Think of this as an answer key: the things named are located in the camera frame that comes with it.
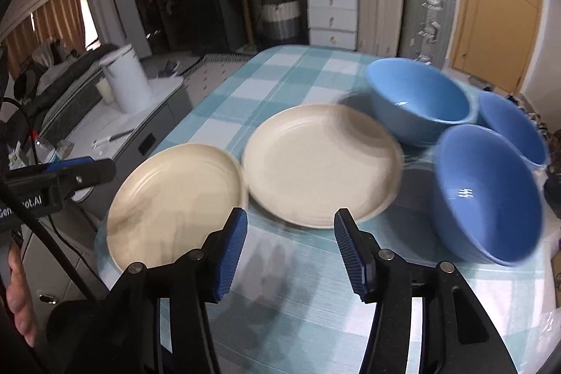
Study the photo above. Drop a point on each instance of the white thermal jug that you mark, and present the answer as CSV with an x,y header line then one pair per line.
x,y
129,80

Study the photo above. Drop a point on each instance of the beige suitcase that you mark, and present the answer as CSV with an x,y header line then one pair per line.
x,y
380,10

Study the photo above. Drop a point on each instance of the cream cup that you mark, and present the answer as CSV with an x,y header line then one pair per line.
x,y
105,91

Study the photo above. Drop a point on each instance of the grey slipper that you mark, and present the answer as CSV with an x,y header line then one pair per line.
x,y
168,69

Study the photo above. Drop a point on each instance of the silver suitcase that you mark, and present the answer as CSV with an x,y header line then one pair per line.
x,y
427,23

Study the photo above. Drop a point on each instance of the pen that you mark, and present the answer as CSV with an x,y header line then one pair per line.
x,y
114,137

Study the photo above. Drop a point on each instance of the person's left hand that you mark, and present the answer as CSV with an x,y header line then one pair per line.
x,y
22,299

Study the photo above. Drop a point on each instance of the patterned rug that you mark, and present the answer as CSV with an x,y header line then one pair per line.
x,y
214,67

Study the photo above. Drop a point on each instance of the white desk with drawers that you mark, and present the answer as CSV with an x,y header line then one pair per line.
x,y
331,12

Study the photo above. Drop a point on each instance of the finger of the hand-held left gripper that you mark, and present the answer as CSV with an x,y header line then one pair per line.
x,y
83,177

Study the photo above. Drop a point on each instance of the grey cabinet with white top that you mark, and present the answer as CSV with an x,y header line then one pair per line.
x,y
144,124

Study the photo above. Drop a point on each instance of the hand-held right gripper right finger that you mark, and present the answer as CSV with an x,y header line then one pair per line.
x,y
353,255

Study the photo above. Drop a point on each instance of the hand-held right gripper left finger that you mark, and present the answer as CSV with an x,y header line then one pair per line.
x,y
230,255

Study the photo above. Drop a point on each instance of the yellow wooden door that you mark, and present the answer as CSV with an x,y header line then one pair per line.
x,y
499,6

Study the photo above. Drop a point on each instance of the clear water bottle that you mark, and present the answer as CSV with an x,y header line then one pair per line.
x,y
47,152

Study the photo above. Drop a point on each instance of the blue bowl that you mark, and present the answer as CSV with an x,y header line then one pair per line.
x,y
482,190
416,93
512,128

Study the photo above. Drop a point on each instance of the grey and white woven basket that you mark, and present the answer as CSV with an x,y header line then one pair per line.
x,y
280,21

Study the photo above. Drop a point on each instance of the brown curtain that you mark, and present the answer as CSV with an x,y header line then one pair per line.
x,y
57,19

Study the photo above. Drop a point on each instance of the cream round plate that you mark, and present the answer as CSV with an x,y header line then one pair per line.
x,y
315,163
166,190

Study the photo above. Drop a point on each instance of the teal checked tablecloth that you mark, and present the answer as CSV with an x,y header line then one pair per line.
x,y
285,290

